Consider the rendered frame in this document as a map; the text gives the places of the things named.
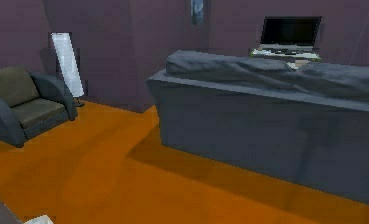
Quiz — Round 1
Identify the grey sofa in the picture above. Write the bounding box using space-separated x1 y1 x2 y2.
145 49 369 207

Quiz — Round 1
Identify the green and white television stand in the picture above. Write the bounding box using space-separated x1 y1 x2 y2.
249 48 322 70

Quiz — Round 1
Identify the white floor lamp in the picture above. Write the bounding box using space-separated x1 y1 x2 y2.
51 32 86 108

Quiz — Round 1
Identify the black television set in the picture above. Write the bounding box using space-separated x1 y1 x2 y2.
259 15 323 53

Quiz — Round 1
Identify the grey armchair with olive cushions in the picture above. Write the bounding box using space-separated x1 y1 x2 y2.
0 65 79 148

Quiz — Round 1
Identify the white object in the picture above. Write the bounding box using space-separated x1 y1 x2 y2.
23 214 55 224

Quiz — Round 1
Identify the grey furniture corner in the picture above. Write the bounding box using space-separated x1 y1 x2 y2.
0 193 23 224

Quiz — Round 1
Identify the framed wall picture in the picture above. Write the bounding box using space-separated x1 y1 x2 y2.
190 0 205 26

